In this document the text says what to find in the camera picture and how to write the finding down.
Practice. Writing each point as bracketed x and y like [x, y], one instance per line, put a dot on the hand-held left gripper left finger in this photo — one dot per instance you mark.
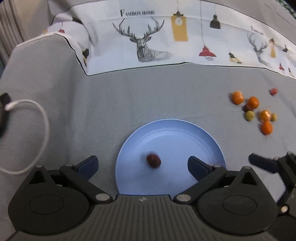
[89, 165]

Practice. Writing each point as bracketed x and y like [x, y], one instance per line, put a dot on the plastic-wrapped orange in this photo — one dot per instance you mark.
[237, 97]
[265, 115]

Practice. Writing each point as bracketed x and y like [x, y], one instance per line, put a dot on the dried red date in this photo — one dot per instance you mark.
[247, 108]
[153, 161]

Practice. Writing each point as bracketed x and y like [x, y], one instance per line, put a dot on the grey bed sheet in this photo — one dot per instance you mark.
[92, 104]

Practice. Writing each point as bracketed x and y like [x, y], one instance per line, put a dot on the green patterned cloth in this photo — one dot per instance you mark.
[291, 5]

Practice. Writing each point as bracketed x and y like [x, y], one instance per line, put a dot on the blue round plate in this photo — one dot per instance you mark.
[171, 143]

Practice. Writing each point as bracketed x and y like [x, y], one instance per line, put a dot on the small yellow-green fruit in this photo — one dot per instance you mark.
[249, 115]
[273, 117]

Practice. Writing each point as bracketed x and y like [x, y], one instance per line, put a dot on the grey pleated curtain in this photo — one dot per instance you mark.
[9, 23]

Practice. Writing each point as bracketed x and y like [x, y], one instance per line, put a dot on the white deer-print cloth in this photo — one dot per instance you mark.
[115, 58]

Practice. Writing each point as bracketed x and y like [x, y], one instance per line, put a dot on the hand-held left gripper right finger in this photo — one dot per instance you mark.
[196, 166]

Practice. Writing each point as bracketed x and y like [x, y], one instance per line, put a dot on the black device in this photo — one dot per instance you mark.
[3, 120]

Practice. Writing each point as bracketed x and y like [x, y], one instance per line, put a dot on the small bare orange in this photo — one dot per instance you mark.
[252, 102]
[267, 128]

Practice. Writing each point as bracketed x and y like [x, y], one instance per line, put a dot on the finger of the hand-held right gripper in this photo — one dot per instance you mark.
[261, 162]

